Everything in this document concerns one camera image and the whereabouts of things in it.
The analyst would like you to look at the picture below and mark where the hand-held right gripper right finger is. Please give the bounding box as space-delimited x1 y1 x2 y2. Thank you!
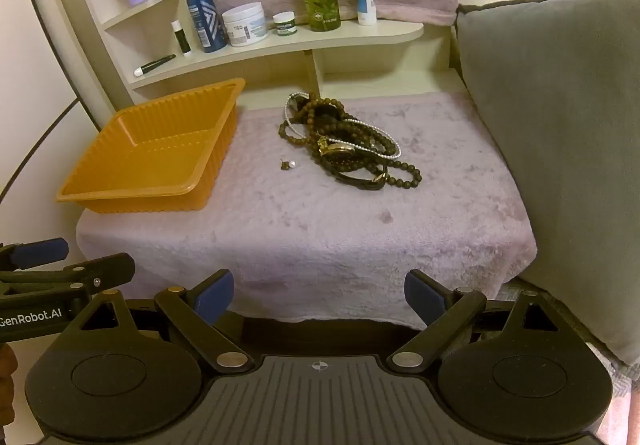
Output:
386 269 566 373

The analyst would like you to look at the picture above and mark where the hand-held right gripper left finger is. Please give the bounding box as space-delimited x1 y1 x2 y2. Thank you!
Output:
75 269 255 374

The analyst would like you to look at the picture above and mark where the small green-label jar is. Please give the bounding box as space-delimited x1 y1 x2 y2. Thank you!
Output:
272 11 299 38

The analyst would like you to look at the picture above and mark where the cream wooden shelf unit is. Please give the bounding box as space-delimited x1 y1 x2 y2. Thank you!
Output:
37 0 471 108

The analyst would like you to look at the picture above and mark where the white pearl necklace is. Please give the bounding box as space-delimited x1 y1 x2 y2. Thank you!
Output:
283 91 402 160

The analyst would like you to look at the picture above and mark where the black strap bracelet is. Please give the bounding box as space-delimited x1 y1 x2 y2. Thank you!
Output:
330 164 391 190

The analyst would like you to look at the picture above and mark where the orange plastic tray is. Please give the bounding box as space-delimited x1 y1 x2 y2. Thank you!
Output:
56 78 246 214

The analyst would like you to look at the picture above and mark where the blue spray bottle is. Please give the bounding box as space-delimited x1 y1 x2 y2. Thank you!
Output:
183 0 227 54

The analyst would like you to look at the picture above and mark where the light patterned cloth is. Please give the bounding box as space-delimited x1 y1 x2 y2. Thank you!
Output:
585 340 640 445

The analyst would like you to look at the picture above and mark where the grey cushion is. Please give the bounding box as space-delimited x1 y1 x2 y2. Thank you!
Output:
452 0 640 368

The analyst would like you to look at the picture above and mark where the white jar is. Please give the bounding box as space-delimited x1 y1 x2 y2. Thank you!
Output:
221 2 269 47

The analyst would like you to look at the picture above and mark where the black hair tie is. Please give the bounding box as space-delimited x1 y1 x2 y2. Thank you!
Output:
312 102 342 124

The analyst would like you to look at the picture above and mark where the long brown bead necklace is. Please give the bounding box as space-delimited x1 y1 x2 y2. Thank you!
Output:
278 95 422 190

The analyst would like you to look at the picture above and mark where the black pencil white cap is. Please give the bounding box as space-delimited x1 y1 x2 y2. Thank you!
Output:
133 54 177 78

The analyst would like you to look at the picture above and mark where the person's left hand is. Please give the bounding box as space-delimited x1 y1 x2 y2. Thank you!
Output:
0 346 19 393

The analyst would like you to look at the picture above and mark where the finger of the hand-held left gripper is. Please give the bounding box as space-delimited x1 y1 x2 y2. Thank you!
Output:
0 238 70 272
0 253 136 306

